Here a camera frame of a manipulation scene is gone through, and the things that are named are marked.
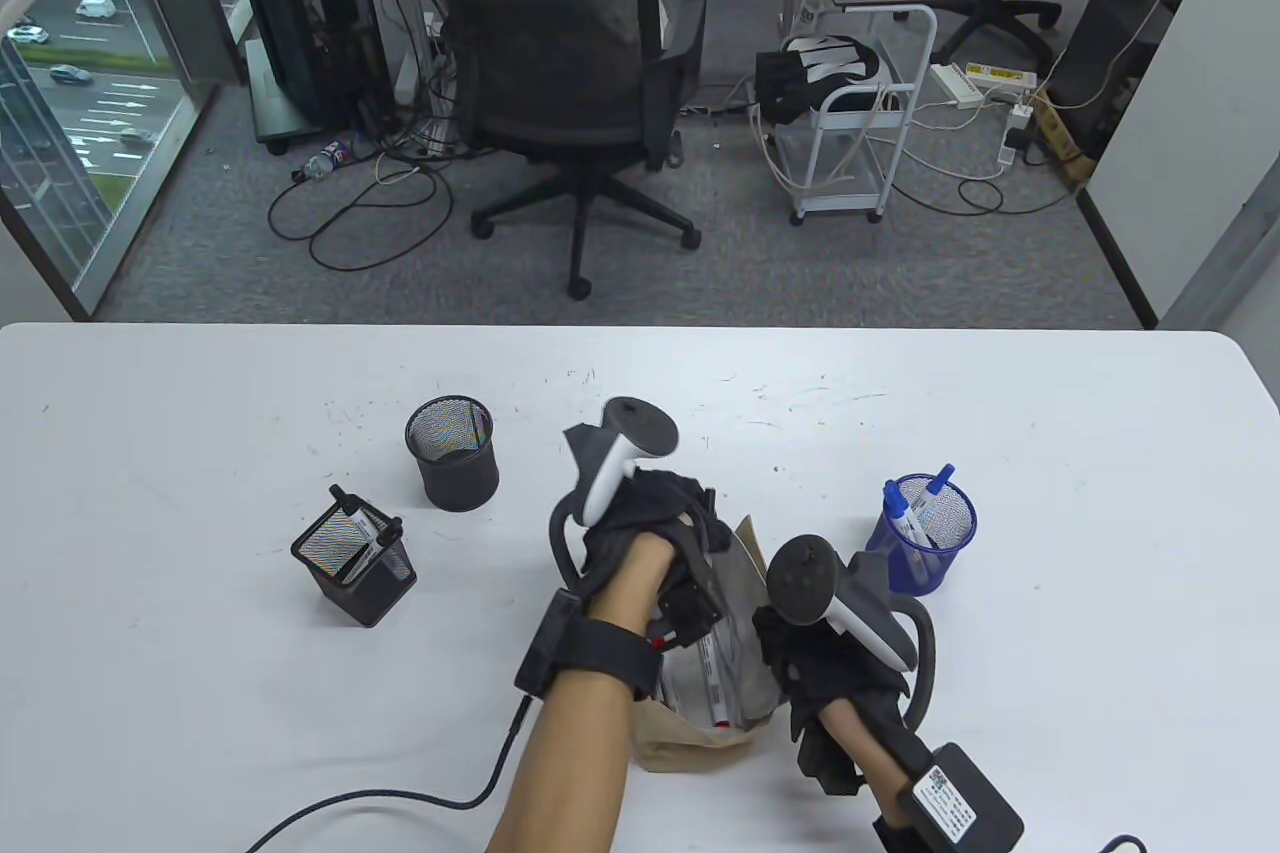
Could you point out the person's left hand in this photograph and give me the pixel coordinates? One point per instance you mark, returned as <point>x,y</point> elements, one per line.
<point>650,503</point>

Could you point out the person's right hand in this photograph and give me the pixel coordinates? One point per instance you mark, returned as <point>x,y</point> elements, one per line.
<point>820,668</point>

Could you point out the grey and white hand controller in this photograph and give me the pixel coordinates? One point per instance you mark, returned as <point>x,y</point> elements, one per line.
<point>615,463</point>
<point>805,578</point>

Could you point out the beige velcro pouch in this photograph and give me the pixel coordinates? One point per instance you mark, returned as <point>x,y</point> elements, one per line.
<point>690,743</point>

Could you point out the blue capped white marker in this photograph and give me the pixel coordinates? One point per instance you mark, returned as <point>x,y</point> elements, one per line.
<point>905,518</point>
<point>938,485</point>

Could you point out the person's right forearm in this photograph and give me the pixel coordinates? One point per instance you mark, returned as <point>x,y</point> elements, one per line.
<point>870,733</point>

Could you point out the person's left forearm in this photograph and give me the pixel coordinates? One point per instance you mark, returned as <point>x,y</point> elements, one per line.
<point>570,763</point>

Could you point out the blue mesh pen holder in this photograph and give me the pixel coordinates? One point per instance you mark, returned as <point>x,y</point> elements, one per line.
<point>950,533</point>

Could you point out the black labelled wrist box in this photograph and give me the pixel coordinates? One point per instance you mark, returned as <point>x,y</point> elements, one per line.
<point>955,803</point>

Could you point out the round black mesh pen holder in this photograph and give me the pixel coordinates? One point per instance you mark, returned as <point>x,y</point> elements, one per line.
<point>455,473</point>

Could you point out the square black mesh pen holder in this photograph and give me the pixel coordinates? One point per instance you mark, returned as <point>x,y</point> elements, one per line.
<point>360,593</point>

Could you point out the white rolling cart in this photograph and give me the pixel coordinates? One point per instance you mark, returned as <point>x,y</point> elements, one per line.
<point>850,203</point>

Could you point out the black and white bag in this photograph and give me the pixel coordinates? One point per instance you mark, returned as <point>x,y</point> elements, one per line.
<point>800,78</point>

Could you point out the plastic bottle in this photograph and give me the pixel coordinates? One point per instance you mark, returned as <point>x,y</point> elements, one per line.
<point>325,159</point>

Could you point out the black mesh office chair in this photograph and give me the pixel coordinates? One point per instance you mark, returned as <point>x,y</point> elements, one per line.
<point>540,23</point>

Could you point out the white plug adapter strip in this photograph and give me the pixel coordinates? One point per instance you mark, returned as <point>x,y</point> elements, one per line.
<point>1018,115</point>

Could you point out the white box with yellow label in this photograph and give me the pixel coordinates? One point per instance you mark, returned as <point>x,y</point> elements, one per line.
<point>1005,77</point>

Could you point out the grey wheeled tower stand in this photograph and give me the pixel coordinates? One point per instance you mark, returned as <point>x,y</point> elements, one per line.
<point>262,93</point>

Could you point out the black computer tower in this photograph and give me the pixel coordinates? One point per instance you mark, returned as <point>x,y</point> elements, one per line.
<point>310,3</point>

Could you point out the black equipment case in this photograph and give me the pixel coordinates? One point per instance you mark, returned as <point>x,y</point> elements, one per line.
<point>1100,63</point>

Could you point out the glass window panel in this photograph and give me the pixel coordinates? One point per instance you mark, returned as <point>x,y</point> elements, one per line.
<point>80,93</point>

